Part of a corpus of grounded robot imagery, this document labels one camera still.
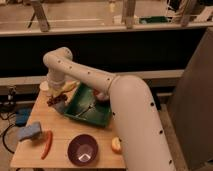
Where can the dark red grape bunch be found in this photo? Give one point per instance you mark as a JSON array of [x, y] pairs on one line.
[[55, 100]]

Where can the blue sponge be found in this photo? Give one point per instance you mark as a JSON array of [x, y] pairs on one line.
[[30, 132]]

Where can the yellow apple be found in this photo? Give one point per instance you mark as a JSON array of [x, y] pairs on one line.
[[115, 145]]

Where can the yellow banana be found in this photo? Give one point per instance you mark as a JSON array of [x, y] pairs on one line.
[[70, 86]]

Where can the blue box on floor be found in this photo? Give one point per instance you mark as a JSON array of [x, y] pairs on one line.
[[21, 116]]

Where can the wooden table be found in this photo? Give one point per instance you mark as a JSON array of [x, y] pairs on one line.
[[28, 153]]

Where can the silver fork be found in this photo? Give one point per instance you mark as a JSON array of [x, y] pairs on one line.
[[88, 108]]

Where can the grey small plate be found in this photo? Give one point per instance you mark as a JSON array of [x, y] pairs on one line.
[[61, 107]]

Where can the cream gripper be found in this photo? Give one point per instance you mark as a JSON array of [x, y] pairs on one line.
[[55, 91]]

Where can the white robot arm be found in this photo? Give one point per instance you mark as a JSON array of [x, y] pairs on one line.
[[136, 118]]

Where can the purple bowl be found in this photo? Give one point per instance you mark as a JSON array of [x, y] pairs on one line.
[[82, 150]]

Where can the red bowl in tray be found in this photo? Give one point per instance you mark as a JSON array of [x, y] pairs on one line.
[[100, 96]]

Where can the white paper cup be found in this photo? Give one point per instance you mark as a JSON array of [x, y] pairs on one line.
[[44, 86]]

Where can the green plastic tray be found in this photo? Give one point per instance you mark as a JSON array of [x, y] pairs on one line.
[[83, 107]]

